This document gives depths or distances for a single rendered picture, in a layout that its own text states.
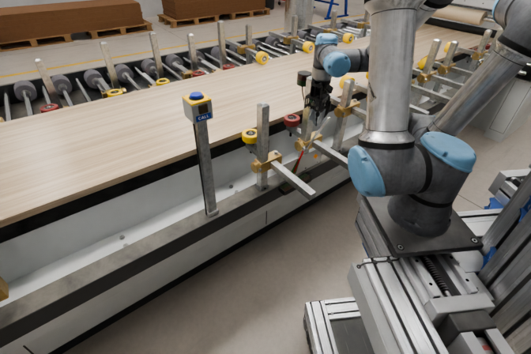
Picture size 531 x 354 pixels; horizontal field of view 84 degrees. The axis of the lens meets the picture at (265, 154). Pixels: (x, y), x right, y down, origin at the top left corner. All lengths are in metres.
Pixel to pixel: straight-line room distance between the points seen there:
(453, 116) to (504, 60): 0.16
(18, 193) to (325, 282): 1.53
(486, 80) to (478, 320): 0.54
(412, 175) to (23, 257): 1.27
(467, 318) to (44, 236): 1.28
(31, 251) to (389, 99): 1.26
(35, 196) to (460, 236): 1.29
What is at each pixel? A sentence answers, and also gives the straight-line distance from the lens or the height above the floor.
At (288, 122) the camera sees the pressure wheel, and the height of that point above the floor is 0.90.
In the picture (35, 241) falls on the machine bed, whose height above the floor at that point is 0.75.
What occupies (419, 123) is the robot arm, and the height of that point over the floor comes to 1.15.
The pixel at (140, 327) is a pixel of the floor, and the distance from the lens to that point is 1.87.
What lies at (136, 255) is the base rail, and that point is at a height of 0.70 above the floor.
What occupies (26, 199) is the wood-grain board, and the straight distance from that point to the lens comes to 1.28.
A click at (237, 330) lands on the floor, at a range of 1.76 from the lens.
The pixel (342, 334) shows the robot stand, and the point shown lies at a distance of 1.57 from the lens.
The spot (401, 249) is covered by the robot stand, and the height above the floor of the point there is 1.04.
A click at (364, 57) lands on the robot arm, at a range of 1.03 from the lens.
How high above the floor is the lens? 1.62
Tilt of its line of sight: 36 degrees down
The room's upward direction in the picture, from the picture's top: 1 degrees clockwise
